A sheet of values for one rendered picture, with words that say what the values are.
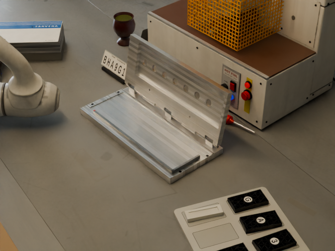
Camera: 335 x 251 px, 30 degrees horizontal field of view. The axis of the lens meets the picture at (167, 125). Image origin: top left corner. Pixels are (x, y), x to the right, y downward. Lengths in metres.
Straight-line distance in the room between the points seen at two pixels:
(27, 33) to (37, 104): 0.47
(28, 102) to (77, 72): 0.38
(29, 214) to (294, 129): 0.85
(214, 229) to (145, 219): 0.18
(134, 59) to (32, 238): 0.69
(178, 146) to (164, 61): 0.27
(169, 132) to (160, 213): 0.32
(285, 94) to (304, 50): 0.15
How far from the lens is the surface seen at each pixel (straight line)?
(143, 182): 1.76
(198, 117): 1.85
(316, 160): 1.88
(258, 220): 1.64
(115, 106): 2.02
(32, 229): 1.67
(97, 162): 1.84
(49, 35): 2.29
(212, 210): 1.66
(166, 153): 1.82
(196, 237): 1.60
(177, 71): 1.89
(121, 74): 2.17
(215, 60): 1.98
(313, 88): 2.09
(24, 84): 1.88
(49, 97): 1.91
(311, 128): 2.00
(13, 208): 1.74
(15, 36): 2.31
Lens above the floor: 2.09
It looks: 38 degrees down
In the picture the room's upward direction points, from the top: straight up
